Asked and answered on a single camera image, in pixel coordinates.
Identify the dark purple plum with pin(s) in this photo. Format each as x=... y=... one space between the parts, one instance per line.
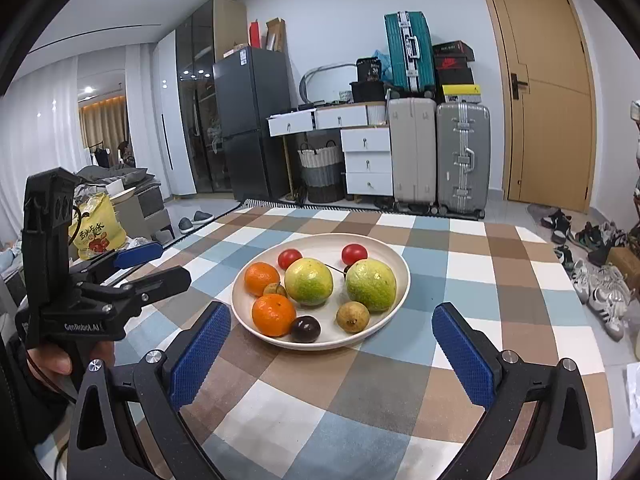
x=305 y=329

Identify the red cherry tomato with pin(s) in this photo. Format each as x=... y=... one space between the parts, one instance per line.
x=354 y=253
x=290 y=258

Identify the yellow plastic bag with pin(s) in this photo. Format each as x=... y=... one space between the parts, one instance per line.
x=97 y=235

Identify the yellow-green guava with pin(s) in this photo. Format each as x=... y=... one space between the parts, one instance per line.
x=309 y=282
x=371 y=285

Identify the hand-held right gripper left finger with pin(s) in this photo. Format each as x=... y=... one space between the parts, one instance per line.
x=200 y=355

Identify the black labelled bag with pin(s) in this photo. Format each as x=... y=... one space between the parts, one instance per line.
x=369 y=70

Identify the teal suitcase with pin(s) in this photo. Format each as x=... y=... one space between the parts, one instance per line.
x=407 y=55

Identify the silver suitcase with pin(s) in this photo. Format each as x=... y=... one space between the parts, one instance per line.
x=462 y=160

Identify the white sheer curtain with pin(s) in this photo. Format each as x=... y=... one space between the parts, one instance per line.
x=40 y=125

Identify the dark red cherry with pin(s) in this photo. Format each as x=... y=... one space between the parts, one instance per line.
x=345 y=272

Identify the small brown round fruit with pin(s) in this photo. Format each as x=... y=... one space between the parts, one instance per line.
x=274 y=290

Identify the white ribbed container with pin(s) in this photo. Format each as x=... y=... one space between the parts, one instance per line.
x=345 y=95

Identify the loose pile of shoes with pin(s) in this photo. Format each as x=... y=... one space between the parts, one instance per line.
x=595 y=280

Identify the orange mandarin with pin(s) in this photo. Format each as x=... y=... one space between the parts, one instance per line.
x=262 y=279
x=273 y=315

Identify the white drawer cabinet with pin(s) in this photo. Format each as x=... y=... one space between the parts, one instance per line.
x=367 y=160

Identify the blue plastic bag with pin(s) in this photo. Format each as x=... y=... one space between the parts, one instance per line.
x=382 y=62

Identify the checked tablecloth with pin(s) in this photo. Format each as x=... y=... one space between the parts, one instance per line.
x=300 y=410

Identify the grey slipper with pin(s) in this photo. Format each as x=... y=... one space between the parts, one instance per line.
x=186 y=225
x=202 y=217

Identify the person's left hand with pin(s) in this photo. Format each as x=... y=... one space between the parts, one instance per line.
x=50 y=360

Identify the grey bedding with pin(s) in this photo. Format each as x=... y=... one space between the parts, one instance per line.
x=115 y=176

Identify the woven laundry basket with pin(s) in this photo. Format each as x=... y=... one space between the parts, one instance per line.
x=322 y=175

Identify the grey nightstand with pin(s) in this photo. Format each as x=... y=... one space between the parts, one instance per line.
x=145 y=210

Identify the black storage box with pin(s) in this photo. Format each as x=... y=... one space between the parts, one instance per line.
x=368 y=91

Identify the dark glass wardrobe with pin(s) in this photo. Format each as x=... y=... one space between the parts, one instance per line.
x=200 y=110

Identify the beige suitcase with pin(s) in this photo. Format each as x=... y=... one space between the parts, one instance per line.
x=412 y=155

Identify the red and black shoe box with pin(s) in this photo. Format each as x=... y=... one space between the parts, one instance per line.
x=451 y=63

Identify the wooden door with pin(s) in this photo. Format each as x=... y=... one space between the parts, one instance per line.
x=550 y=110

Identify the dark grey fridge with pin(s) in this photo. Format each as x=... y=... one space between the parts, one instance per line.
x=250 y=110

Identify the small brown kiwi fruit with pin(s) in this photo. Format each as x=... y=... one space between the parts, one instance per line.
x=352 y=316

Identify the wooden stick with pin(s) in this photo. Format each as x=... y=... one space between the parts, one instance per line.
x=287 y=170

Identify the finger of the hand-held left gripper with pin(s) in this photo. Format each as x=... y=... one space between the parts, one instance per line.
x=135 y=256
x=160 y=282

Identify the cardboard box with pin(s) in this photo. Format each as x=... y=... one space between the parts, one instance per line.
x=625 y=262

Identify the plain black shoe box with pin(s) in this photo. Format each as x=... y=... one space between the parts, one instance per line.
x=455 y=76

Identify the bent metal tube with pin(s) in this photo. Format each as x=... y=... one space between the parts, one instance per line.
x=320 y=68

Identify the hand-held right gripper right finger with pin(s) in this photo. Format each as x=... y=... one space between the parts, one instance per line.
x=462 y=355

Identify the cream round plate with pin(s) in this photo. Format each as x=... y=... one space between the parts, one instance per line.
x=387 y=317

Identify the white paper sheet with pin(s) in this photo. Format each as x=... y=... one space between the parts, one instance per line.
x=632 y=400

